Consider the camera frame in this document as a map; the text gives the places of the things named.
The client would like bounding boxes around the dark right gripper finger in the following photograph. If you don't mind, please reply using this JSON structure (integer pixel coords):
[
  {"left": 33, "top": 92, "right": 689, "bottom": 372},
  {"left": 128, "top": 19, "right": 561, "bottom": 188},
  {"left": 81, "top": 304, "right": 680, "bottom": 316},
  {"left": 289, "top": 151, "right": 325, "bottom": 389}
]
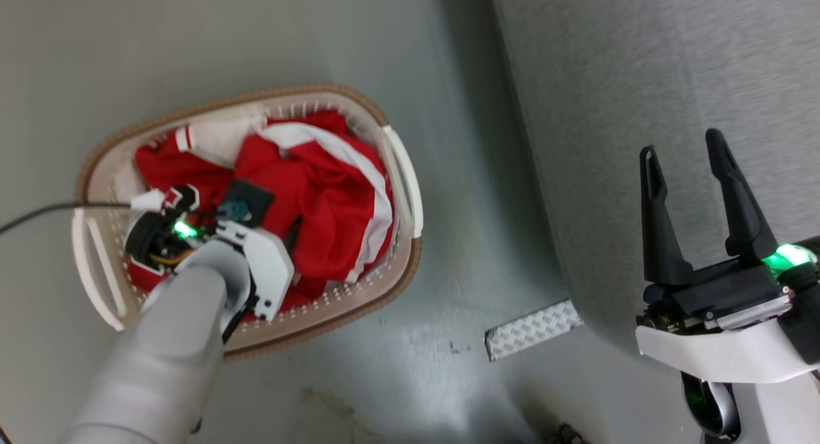
[
  {"left": 705, "top": 128, "right": 779, "bottom": 266},
  {"left": 639, "top": 145, "right": 694, "bottom": 286}
]

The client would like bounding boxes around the red and white garment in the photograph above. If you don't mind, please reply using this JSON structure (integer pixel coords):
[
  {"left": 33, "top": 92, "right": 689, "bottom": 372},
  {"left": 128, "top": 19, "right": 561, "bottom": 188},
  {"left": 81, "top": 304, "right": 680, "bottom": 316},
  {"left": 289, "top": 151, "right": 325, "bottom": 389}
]
[{"left": 131, "top": 110, "right": 395, "bottom": 320}]

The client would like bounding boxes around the small dark floor object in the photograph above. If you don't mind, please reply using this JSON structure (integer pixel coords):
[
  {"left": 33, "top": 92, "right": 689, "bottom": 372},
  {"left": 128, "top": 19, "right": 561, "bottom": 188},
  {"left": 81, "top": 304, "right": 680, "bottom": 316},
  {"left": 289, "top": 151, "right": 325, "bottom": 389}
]
[{"left": 545, "top": 422, "right": 587, "bottom": 444}]

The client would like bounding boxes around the white patterned floor strip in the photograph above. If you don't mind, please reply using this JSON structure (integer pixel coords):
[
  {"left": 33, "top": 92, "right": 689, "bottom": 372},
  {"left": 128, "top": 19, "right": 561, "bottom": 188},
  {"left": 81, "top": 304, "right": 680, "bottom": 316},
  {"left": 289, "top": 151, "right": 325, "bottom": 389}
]
[{"left": 485, "top": 299, "right": 584, "bottom": 361}]

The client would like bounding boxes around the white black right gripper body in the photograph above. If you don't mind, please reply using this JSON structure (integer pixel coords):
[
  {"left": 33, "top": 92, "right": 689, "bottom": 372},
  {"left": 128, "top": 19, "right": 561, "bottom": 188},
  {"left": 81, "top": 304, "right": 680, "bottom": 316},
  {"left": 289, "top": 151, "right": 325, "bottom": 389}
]
[{"left": 635, "top": 236, "right": 820, "bottom": 384}]

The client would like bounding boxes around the grey fabric sofa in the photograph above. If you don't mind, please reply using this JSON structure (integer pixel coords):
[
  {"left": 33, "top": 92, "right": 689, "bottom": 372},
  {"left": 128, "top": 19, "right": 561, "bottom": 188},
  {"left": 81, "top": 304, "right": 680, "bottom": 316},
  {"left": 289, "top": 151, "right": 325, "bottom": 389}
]
[{"left": 487, "top": 0, "right": 820, "bottom": 444}]

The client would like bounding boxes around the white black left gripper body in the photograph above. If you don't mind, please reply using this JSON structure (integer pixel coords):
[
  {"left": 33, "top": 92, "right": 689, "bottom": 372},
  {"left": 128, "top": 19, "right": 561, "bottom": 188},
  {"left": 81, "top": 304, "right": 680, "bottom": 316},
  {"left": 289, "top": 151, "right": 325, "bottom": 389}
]
[{"left": 125, "top": 180, "right": 295, "bottom": 323}]

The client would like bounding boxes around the white brown-rimmed laundry basket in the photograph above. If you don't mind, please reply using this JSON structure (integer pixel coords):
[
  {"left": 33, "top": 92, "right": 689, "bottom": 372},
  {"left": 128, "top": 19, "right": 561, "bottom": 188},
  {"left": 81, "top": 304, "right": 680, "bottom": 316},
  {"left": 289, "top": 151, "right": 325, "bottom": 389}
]
[{"left": 70, "top": 83, "right": 423, "bottom": 363}]

